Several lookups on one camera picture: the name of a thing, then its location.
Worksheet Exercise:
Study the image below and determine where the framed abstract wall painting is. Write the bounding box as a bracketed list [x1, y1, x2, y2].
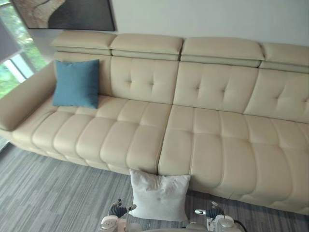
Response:
[12, 0, 117, 32]

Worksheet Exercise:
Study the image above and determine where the blue square cushion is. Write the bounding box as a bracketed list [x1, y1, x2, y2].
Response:
[52, 59, 100, 110]

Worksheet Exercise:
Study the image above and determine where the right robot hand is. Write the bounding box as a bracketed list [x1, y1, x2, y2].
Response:
[194, 201, 225, 219]

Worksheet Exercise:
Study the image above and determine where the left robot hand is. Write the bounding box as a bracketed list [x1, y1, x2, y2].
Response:
[107, 198, 137, 218]

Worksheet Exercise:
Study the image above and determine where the grey roller window blind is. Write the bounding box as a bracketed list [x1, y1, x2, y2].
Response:
[0, 18, 22, 65]

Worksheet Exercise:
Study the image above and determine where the silver robot torso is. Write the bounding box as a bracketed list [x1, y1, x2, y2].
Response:
[123, 216, 211, 232]

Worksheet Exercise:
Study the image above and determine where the cream leather sofa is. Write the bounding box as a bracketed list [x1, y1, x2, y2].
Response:
[0, 31, 309, 215]

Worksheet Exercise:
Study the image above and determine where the white square cushion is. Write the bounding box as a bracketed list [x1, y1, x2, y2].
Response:
[129, 168, 191, 222]

